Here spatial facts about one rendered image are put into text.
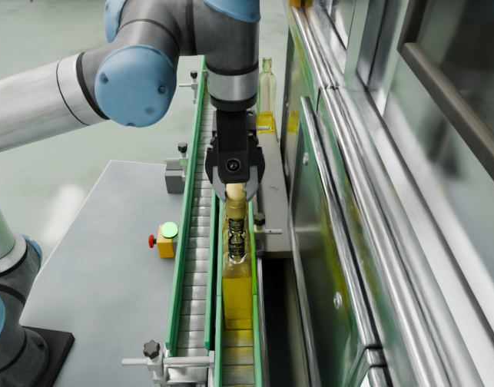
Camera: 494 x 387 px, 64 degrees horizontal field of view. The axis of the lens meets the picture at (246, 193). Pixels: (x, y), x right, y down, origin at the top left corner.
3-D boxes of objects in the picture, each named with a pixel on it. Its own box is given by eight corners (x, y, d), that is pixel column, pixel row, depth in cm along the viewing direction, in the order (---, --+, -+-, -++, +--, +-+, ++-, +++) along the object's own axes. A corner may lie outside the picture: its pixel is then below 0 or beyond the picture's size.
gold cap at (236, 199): (246, 219, 72) (246, 202, 69) (226, 219, 72) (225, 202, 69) (246, 206, 75) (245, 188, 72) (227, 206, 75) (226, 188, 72)
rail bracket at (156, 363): (217, 383, 77) (213, 353, 68) (128, 386, 76) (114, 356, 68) (217, 368, 79) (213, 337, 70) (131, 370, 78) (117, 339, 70)
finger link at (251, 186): (262, 182, 76) (255, 143, 69) (263, 203, 71) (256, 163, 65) (246, 183, 76) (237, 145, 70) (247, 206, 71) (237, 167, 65)
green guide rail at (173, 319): (174, 362, 80) (169, 342, 74) (170, 362, 80) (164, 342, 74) (210, 31, 208) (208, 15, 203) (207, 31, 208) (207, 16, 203)
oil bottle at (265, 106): (273, 132, 140) (278, 61, 123) (258, 133, 140) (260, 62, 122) (270, 124, 145) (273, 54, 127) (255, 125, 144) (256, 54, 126)
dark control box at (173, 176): (190, 194, 136) (188, 175, 130) (167, 194, 136) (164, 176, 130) (192, 178, 142) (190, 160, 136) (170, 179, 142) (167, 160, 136)
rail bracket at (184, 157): (190, 183, 121) (186, 148, 112) (167, 184, 121) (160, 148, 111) (191, 175, 124) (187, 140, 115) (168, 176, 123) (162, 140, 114)
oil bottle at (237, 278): (251, 329, 85) (252, 269, 71) (225, 329, 85) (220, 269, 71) (250, 306, 89) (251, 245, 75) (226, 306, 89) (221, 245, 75)
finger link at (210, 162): (230, 180, 70) (237, 139, 64) (230, 186, 68) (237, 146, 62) (203, 176, 69) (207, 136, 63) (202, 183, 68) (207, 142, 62)
